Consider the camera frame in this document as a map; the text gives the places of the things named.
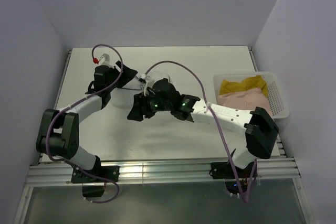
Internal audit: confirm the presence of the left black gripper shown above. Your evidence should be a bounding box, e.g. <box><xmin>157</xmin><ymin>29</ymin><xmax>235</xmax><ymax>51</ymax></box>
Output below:
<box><xmin>106</xmin><ymin>61</ymin><xmax>137</xmax><ymax>92</ymax></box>

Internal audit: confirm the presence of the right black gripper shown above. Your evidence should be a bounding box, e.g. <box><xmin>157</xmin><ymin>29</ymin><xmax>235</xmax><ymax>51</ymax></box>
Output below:
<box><xmin>127</xmin><ymin>89</ymin><xmax>172</xmax><ymax>121</ymax></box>

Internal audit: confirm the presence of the white mesh laundry bag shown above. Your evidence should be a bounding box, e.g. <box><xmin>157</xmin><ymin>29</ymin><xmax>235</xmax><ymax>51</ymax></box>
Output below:
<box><xmin>110</xmin><ymin>71</ymin><xmax>171</xmax><ymax>109</ymax></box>

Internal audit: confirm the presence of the pink bra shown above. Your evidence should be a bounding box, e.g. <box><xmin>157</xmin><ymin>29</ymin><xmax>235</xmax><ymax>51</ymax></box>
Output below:
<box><xmin>217</xmin><ymin>88</ymin><xmax>273</xmax><ymax>116</ymax></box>

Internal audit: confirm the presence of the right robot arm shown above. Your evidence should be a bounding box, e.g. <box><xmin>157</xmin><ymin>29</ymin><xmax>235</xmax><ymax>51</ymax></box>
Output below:
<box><xmin>127</xmin><ymin>78</ymin><xmax>279</xmax><ymax>177</ymax></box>

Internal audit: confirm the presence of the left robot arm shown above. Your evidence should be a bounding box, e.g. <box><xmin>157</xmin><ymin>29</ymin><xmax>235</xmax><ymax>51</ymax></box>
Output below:
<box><xmin>36</xmin><ymin>61</ymin><xmax>138</xmax><ymax>182</ymax></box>

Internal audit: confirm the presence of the yellow cloth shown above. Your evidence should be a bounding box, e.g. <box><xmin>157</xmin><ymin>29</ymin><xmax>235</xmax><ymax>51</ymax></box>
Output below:
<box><xmin>218</xmin><ymin>75</ymin><xmax>268</xmax><ymax>97</ymax></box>

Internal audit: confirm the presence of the white plastic basket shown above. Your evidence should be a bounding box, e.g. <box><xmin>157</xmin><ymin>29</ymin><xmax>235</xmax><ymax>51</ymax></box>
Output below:
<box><xmin>213</xmin><ymin>71</ymin><xmax>290</xmax><ymax>120</ymax></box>

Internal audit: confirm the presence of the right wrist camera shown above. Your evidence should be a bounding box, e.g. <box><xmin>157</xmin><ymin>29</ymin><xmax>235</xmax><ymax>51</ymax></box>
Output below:
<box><xmin>139</xmin><ymin>73</ymin><xmax>155</xmax><ymax>85</ymax></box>

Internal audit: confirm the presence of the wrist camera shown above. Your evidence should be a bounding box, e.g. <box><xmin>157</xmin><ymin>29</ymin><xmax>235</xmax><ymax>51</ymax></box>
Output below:
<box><xmin>139</xmin><ymin>73</ymin><xmax>155</xmax><ymax>85</ymax></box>
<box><xmin>92</xmin><ymin>54</ymin><xmax>114</xmax><ymax>68</ymax></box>

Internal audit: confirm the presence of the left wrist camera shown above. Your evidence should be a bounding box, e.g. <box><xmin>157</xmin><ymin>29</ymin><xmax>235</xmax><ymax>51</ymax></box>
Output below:
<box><xmin>92</xmin><ymin>54</ymin><xmax>114</xmax><ymax>68</ymax></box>

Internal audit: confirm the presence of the aluminium rail frame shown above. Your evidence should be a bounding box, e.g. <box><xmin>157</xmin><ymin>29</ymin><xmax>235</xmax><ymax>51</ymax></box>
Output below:
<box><xmin>15</xmin><ymin>47</ymin><xmax>316</xmax><ymax>224</ymax></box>

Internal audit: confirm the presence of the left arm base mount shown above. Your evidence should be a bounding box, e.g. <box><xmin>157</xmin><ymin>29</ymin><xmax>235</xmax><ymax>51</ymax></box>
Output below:
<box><xmin>71</xmin><ymin>165</ymin><xmax>120</xmax><ymax>203</ymax></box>

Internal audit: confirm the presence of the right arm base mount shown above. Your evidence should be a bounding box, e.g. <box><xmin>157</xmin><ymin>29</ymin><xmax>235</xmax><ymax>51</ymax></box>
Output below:
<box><xmin>209</xmin><ymin>161</ymin><xmax>258</xmax><ymax>195</ymax></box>

